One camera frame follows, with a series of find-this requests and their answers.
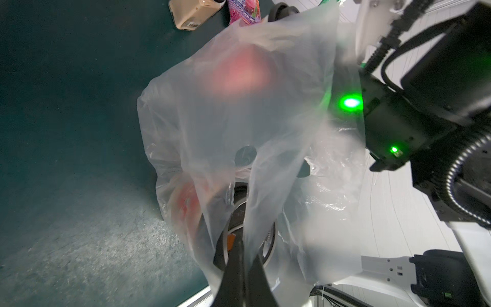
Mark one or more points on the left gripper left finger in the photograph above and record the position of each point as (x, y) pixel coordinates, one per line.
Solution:
(232, 289)

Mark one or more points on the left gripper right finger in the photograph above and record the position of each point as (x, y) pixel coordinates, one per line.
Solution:
(257, 290)

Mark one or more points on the red milk tea cup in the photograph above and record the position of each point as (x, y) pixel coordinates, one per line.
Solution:
(185, 216)
(242, 65)

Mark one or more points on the clear plastic carrier bag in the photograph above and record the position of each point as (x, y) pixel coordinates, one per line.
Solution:
(297, 146)

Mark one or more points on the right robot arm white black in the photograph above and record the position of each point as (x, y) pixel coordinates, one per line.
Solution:
(426, 89)

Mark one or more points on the small beige milk tea bottle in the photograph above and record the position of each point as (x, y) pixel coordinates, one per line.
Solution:
(190, 14)

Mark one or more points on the purple snack packet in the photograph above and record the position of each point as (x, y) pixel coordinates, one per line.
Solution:
(246, 10)

